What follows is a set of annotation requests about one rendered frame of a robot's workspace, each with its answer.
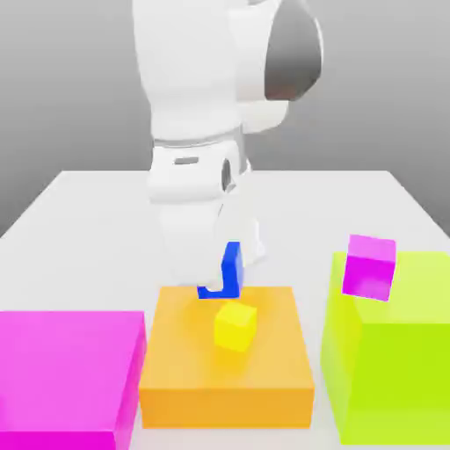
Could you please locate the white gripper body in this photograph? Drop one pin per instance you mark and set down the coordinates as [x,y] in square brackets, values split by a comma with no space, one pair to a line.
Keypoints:
[190,242]

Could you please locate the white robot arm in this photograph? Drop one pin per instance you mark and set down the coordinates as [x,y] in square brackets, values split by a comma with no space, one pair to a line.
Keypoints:
[190,70]

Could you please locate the small yellow cube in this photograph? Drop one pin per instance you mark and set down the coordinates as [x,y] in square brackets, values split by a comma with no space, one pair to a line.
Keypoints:
[235,327]

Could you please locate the small magenta cube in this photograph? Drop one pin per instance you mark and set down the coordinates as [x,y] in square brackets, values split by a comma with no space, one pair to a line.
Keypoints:
[369,272]

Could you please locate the large orange box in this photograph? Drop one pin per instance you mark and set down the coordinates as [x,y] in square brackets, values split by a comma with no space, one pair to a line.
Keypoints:
[225,383]

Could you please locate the large magenta box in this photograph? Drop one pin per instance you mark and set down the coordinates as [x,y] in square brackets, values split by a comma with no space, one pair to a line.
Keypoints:
[66,376]

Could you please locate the large lime green box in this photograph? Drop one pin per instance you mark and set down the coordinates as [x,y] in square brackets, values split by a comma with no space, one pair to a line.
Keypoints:
[397,372]

